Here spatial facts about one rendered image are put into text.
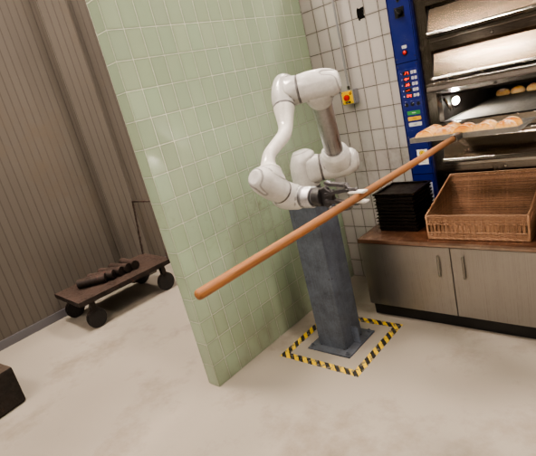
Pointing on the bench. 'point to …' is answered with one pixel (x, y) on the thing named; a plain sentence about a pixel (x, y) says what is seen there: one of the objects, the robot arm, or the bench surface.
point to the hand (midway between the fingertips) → (358, 195)
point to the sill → (518, 114)
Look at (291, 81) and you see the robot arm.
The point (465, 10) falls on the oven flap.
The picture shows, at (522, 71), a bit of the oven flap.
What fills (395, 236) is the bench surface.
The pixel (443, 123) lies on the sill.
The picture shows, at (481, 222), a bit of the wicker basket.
